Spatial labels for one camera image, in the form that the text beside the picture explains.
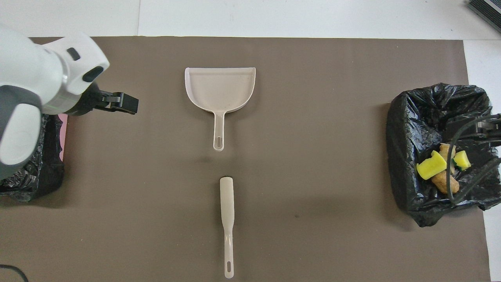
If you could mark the black ribbed device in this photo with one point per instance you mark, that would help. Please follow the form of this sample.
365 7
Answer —
489 11

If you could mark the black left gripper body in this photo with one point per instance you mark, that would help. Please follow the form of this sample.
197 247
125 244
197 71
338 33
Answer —
87 101

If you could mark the brown table mat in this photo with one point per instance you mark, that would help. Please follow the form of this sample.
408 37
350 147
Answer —
313 196

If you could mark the plain yellow sponge piece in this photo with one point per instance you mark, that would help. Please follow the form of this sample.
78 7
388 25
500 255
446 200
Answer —
431 165

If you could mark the beige plastic dustpan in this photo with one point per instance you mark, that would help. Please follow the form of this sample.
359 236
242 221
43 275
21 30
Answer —
221 90

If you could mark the small yellow green sponge piece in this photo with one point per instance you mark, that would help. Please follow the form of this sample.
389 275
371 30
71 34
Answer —
462 159

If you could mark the beige hand brush black bristles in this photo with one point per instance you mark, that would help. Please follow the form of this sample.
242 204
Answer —
227 211

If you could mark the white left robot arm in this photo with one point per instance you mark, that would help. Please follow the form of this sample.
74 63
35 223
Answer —
27 78

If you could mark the black bag on pink bin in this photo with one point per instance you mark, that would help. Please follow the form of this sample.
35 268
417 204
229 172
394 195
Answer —
43 172

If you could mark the pink bin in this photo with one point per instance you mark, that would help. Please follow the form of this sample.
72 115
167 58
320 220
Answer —
63 135

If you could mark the large black bag lined bin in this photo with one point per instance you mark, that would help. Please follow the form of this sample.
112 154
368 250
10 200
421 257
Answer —
422 125

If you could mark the brown bread roll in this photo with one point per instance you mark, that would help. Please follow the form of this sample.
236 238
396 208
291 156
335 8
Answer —
443 183

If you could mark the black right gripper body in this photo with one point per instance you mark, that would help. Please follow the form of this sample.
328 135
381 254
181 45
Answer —
489 126

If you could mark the pale bread chunk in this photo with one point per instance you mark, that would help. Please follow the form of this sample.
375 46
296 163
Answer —
445 149

